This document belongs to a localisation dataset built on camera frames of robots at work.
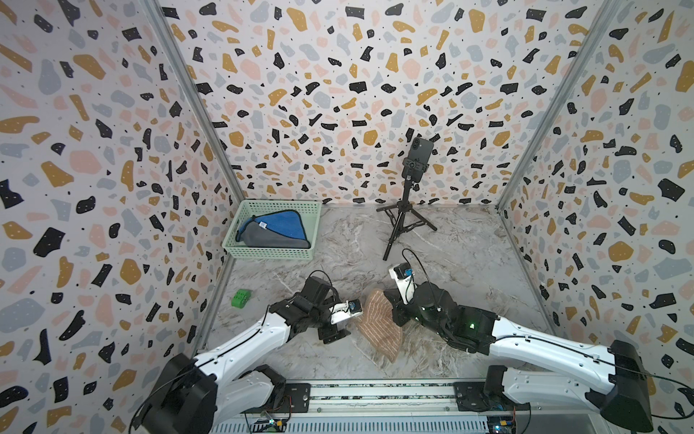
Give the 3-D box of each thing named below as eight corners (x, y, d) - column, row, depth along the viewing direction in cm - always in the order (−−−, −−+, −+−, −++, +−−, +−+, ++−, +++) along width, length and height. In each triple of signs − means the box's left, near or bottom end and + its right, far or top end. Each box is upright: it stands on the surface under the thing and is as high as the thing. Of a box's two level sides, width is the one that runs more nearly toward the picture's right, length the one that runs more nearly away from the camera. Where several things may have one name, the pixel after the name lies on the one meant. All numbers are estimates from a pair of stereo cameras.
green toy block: (233, 307, 93) (229, 302, 90) (241, 293, 97) (237, 287, 94) (244, 309, 93) (240, 304, 90) (251, 295, 96) (248, 289, 93)
